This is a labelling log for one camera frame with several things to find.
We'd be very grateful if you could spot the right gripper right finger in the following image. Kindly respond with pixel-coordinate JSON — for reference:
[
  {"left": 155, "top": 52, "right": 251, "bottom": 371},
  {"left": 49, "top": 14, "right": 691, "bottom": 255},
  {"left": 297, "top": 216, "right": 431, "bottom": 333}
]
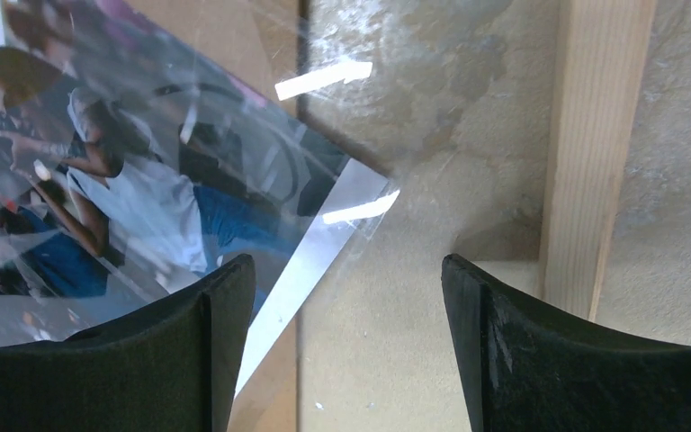
[{"left": 441, "top": 254, "right": 691, "bottom": 431}]

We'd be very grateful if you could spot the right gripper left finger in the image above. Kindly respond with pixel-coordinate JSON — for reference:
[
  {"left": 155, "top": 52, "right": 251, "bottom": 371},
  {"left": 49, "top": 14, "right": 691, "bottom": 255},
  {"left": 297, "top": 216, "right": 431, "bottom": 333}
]
[{"left": 0, "top": 254, "right": 256, "bottom": 431}]

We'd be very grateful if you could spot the glossy printed photo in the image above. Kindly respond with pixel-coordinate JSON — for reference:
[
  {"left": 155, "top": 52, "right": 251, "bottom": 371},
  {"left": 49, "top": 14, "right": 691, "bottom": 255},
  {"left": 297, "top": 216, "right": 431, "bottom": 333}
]
[{"left": 0, "top": 1, "right": 397, "bottom": 390}]

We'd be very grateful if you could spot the wooden picture frame with glass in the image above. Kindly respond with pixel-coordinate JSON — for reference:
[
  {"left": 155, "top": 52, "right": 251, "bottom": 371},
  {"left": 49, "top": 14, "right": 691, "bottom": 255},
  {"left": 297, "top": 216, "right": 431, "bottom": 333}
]
[{"left": 299, "top": 1, "right": 656, "bottom": 431}]

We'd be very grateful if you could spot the brown cardboard backing board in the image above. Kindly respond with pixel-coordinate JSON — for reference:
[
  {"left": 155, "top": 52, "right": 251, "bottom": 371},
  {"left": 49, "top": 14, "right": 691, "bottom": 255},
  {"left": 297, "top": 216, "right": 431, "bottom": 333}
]
[{"left": 131, "top": 0, "right": 299, "bottom": 431}]

